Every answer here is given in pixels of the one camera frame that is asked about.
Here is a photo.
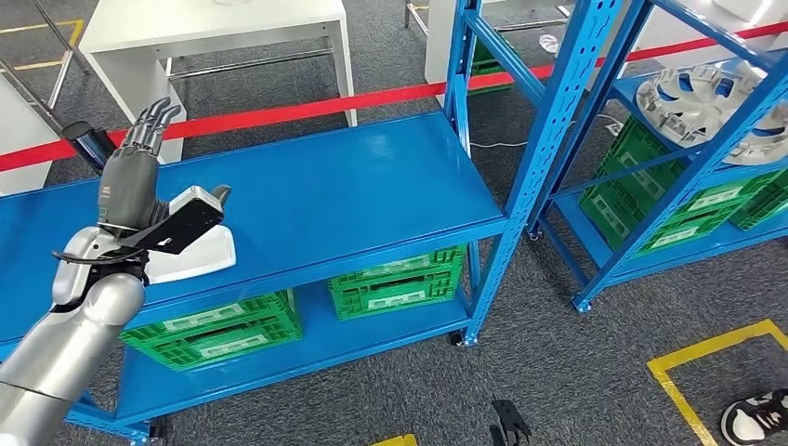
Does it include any white table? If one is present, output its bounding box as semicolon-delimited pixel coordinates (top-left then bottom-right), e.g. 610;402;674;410
78;0;360;164

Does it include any white panel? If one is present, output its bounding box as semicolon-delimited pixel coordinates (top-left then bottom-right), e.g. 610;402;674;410
0;76;63;197

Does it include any black barrier belt post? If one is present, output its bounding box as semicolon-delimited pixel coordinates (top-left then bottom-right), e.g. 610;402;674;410
61;121;118;177

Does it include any black robot body part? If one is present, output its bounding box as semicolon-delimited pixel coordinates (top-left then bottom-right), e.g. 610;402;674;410
489;400;533;446

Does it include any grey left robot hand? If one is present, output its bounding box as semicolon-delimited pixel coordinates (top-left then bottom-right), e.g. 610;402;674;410
96;97;183;239

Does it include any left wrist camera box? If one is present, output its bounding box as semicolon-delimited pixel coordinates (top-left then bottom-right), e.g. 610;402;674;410
116;185;226;256

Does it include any white curved plastic part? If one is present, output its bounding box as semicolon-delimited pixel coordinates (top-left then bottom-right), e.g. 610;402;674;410
144;224;237;285

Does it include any steel tube frame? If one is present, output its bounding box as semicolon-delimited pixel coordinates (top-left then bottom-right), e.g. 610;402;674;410
0;0;92;134

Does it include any red barrier belt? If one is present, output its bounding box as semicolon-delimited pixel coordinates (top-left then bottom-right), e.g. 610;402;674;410
0;21;788;175

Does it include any person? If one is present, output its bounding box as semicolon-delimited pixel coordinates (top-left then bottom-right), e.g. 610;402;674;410
720;388;788;446

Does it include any blue metal shelf rack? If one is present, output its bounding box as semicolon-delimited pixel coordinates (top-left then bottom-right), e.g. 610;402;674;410
0;0;623;446
526;0;788;315

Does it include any white floor cable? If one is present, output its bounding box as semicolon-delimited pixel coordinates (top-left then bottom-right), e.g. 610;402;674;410
470;113;624;151

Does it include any silver wheel cover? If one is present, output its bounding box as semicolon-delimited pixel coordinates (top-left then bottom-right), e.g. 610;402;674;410
636;58;765;152
723;101;788;167

